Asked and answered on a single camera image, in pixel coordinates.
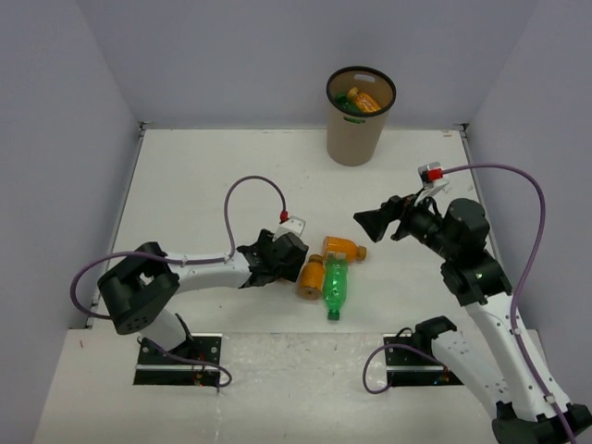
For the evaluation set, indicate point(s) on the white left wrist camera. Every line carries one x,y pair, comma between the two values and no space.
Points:
293,224

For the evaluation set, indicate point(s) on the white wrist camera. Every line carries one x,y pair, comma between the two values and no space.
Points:
293,224
433,181

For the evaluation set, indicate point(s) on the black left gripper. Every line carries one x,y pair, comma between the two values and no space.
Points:
290,272

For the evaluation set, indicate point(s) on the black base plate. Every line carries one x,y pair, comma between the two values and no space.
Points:
197,366
408,369

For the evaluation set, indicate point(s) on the brown cardboard bin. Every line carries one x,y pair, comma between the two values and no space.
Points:
352,139

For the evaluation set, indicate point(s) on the orange bottle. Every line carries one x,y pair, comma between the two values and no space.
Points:
311,278
343,249
363,101

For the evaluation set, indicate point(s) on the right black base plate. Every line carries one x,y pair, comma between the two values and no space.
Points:
408,369

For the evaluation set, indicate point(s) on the green bottle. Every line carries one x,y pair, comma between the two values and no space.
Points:
335,286
345,104

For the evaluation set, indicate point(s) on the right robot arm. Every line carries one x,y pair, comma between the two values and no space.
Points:
522,398

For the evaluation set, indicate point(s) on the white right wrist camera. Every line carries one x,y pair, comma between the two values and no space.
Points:
433,181

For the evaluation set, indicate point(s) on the green bottle front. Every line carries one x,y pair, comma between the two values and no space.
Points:
335,286

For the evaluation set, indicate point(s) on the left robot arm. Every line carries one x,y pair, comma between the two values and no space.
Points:
138,289

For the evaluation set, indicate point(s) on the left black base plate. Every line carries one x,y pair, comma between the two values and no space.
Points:
197,366

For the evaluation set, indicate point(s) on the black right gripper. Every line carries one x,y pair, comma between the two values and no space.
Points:
376,221

